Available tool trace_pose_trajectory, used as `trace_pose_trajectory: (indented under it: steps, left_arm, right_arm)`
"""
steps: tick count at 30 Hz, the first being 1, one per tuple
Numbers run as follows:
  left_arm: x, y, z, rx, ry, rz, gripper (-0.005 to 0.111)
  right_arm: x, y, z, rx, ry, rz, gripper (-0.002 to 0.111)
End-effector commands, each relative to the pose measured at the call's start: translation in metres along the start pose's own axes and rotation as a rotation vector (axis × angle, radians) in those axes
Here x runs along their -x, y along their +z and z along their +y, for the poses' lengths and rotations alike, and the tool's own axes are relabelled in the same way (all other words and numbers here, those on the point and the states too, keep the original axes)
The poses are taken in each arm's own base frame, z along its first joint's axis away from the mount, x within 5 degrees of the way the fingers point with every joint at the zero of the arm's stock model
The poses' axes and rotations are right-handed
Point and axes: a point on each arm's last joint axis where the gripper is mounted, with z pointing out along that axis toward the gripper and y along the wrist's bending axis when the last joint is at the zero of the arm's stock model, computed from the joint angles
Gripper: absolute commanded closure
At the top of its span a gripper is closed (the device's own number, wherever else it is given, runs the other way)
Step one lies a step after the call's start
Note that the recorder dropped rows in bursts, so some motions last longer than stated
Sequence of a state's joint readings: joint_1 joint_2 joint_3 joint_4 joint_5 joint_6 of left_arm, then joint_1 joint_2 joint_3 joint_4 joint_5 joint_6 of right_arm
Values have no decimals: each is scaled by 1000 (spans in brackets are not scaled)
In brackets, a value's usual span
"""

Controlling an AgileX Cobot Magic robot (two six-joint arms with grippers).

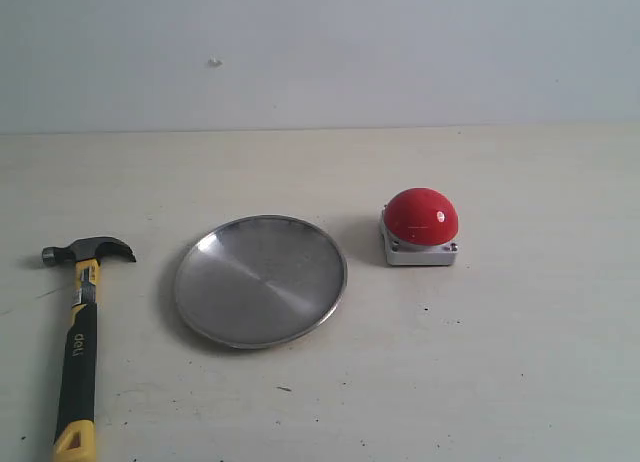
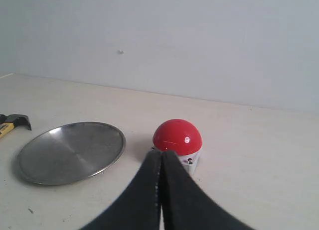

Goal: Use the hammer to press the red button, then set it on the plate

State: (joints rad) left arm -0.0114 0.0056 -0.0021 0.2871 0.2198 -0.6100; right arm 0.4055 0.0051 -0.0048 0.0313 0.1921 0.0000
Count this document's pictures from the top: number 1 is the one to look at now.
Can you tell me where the yellow black claw hammer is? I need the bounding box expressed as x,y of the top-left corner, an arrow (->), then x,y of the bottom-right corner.
41,236 -> 136,461

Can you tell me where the red dome push button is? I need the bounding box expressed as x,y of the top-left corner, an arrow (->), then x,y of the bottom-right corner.
379,188 -> 459,267

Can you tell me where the round steel plate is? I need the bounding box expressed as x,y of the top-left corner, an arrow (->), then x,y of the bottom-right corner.
173,215 -> 348,350

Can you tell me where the small white wall hook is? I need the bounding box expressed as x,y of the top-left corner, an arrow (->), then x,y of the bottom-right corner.
208,57 -> 223,67

